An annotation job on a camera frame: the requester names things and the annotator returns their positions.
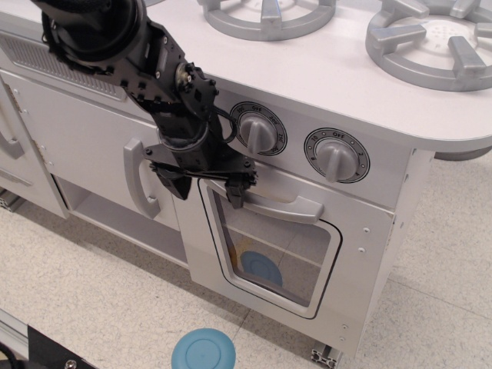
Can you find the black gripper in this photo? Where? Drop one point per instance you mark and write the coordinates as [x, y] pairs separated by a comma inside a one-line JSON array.
[[208, 158]]

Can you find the white oven door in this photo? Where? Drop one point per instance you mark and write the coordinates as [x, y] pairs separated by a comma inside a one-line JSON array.
[[318, 279]]

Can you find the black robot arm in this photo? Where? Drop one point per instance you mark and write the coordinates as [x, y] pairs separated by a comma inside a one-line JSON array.
[[117, 43]]

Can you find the grey left oven knob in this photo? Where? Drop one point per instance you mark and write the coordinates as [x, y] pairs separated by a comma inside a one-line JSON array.
[[260, 130]]

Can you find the grey oven knob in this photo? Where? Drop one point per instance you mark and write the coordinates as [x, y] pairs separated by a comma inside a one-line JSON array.
[[260, 130], [336, 155]]

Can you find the grey right oven knob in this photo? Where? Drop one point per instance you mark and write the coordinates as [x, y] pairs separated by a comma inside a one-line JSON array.
[[336, 155]]

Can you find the yellow plastic toy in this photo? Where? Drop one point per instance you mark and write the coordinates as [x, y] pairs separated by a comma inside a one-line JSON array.
[[235, 250]]

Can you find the white cabinet door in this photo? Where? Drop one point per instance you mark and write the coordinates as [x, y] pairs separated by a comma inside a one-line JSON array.
[[82, 143]]

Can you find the white toy kitchen body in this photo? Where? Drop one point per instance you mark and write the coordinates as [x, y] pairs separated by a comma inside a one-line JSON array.
[[114, 286]]

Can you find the blue round plate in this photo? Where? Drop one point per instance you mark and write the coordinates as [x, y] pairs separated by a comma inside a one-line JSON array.
[[204, 348]]

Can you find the grey left stove burner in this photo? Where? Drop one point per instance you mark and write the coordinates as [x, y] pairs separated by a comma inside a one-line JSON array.
[[271, 26]]

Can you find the grey stove burner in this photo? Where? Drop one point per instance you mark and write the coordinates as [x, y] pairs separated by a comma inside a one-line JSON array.
[[271, 26], [441, 45]]

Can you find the grey vent grille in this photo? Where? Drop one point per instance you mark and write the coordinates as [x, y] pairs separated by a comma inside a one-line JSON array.
[[35, 56]]

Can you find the grey right stove burner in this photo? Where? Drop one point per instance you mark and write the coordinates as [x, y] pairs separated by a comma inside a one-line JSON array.
[[441, 45]]

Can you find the grey cabinet door handle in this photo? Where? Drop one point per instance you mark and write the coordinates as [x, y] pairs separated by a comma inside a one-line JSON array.
[[132, 159]]

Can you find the grey oven door handle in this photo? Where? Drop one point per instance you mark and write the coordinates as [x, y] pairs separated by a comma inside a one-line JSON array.
[[300, 210]]

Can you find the aluminium frame rail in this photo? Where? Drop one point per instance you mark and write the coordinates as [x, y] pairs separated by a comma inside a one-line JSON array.
[[10, 201]]

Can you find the grey far-left door handle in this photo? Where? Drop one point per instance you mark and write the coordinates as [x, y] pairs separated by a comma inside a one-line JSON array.
[[9, 146]]

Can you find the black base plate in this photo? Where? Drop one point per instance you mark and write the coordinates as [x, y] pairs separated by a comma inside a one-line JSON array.
[[43, 352]]

